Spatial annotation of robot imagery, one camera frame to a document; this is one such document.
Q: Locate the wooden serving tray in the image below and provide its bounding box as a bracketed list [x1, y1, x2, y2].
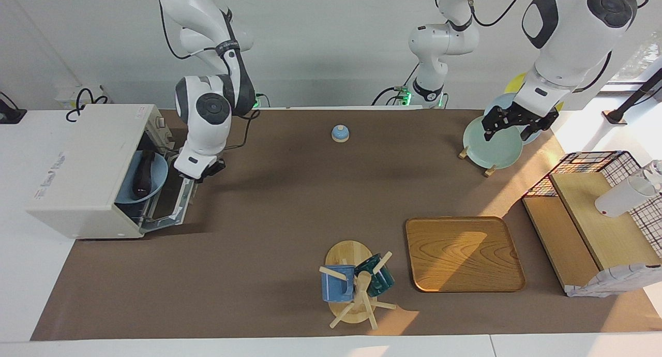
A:
[405, 216, 526, 293]

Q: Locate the dark purple eggplant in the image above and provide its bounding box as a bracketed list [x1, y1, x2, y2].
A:
[132, 151, 156, 199]

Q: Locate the blue mug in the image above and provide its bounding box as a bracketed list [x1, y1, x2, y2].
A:
[321, 264, 357, 303]

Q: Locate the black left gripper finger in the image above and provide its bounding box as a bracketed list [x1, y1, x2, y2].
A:
[482, 107, 510, 142]
[520, 112, 560, 142]

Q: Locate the white bottle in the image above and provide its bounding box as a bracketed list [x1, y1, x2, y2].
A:
[594, 159, 662, 218]

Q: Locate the black stand base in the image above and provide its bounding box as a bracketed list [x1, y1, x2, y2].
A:
[0, 92, 27, 125]

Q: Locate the black oven power cable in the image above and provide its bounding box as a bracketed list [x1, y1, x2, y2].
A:
[65, 88, 110, 123]

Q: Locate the wooden wire-frame shelf rack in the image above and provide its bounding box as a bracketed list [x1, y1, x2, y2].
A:
[521, 150, 662, 298]

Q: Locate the cream toaster oven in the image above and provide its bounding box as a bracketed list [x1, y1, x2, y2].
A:
[26, 104, 200, 240]

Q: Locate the black arm base cable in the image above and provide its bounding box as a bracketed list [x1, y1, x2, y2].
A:
[372, 62, 419, 107]

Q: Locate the yellow plate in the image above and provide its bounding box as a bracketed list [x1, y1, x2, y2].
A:
[504, 71, 565, 112]

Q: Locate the dark green mug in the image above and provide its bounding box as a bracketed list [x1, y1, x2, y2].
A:
[355, 253, 396, 298]

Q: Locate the pale green plate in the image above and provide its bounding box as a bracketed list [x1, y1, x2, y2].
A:
[462, 115, 524, 170]

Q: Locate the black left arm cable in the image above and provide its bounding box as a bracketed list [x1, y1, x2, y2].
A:
[464, 0, 650, 94]

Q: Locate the white power socket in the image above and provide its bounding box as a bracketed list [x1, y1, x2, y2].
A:
[54, 85, 107, 110]

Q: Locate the light blue round plate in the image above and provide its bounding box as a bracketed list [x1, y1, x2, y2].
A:
[114, 150, 169, 205]

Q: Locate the black pole stand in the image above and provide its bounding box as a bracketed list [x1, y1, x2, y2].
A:
[602, 67, 662, 126]

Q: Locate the wooden mug tree stand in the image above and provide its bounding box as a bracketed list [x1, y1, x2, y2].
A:
[319, 240, 398, 331]

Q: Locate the white marbled cloth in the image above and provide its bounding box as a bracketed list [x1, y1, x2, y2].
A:
[565, 263, 662, 299]

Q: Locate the wooden plate rack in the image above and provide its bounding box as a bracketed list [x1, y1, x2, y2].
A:
[458, 145, 498, 178]

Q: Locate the light blue racked plate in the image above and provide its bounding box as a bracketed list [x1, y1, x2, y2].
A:
[484, 92, 544, 145]

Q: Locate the brown table mat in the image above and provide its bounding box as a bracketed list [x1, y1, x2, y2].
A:
[30, 109, 662, 342]

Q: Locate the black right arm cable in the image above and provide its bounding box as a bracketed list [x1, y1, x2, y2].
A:
[158, 0, 259, 152]

